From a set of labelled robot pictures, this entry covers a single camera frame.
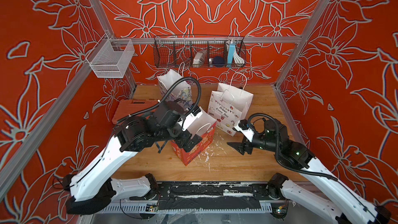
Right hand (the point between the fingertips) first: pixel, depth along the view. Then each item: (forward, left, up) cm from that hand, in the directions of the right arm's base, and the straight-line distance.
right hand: (229, 136), depth 65 cm
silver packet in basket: (+48, +14, +7) cm, 50 cm away
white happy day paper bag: (+25, -4, -8) cm, 26 cm away
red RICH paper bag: (-1, +11, +8) cm, 14 cm away
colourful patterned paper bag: (+28, +23, -2) cm, 36 cm away
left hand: (-1, +15, +9) cm, 17 cm away
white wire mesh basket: (+47, +68, +8) cm, 83 cm away
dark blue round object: (+49, +2, +3) cm, 49 cm away
